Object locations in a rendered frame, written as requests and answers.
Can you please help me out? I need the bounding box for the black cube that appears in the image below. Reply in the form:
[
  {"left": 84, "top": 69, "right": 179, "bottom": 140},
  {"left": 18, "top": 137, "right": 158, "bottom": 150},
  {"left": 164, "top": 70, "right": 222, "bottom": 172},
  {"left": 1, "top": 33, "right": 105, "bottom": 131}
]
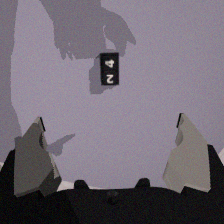
[
  {"left": 102, "top": 55, "right": 117, "bottom": 71},
  {"left": 103, "top": 70, "right": 117, "bottom": 85}
]

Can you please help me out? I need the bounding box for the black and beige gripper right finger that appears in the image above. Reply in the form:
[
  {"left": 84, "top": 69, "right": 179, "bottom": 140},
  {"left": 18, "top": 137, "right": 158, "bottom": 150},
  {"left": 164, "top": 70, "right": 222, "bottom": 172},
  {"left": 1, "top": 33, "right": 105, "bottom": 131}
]
[{"left": 163, "top": 113, "right": 224, "bottom": 224}]

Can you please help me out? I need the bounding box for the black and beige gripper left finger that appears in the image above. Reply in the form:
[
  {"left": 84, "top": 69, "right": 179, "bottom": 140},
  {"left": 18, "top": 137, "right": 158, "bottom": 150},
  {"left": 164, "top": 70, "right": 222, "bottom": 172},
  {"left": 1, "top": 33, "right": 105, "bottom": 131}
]
[{"left": 0, "top": 117, "right": 62, "bottom": 224}]

